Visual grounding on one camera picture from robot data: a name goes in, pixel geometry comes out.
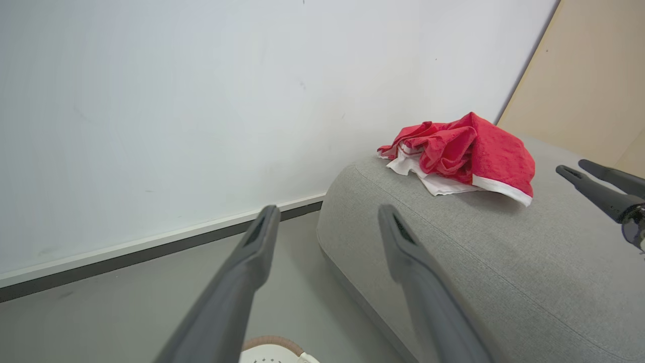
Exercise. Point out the white wall trim strip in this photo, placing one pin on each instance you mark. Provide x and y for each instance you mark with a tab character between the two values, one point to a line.
166	237

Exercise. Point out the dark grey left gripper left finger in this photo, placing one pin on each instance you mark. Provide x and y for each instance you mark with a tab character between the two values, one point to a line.
227	297

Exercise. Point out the white plastic laundry basket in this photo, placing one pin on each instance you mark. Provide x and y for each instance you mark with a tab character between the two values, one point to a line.
274	353

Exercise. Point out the beige partition panel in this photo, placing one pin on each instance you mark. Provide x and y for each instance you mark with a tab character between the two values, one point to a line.
589	75

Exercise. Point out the red white basketball jersey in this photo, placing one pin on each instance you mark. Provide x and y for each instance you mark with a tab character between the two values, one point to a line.
468	151

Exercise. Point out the black baseboard strip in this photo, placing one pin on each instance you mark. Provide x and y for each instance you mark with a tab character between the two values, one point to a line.
161	251

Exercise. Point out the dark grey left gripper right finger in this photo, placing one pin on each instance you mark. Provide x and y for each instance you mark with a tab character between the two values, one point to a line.
428	297

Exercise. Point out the grey fabric sofa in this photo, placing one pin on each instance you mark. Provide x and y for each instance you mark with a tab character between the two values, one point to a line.
504	262

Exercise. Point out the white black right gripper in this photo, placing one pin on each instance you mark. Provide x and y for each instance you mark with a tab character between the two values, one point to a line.
636	227

